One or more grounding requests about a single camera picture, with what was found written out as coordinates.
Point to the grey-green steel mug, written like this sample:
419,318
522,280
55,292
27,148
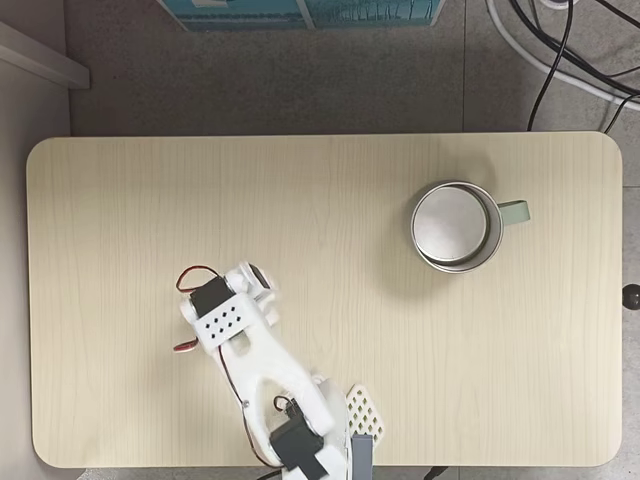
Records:
452,227

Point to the grey table clamp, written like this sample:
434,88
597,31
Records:
362,457

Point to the blue printed box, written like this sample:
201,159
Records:
300,12

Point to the white shelf board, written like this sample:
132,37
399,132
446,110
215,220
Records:
45,57

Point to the black round knob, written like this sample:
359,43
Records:
632,297

